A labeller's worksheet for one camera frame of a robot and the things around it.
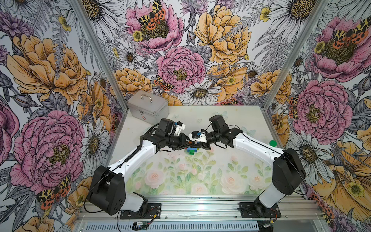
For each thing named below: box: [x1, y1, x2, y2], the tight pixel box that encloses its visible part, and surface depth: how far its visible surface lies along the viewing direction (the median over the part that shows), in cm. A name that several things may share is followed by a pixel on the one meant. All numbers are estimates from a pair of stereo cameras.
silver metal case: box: [127, 90, 171, 125], surface depth 107 cm
